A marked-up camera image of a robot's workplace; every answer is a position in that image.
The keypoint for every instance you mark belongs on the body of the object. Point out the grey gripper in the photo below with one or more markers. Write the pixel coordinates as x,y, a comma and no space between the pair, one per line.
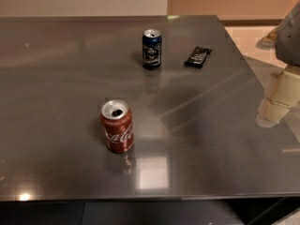
289,44

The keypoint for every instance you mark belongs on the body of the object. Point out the red coke can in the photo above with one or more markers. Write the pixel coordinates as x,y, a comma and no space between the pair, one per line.
116,118

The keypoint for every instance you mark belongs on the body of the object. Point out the blue soda can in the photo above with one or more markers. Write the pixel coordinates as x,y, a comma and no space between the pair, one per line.
151,48

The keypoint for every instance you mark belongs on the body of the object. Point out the black snack bar wrapper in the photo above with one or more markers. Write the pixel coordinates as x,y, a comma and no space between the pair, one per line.
198,57

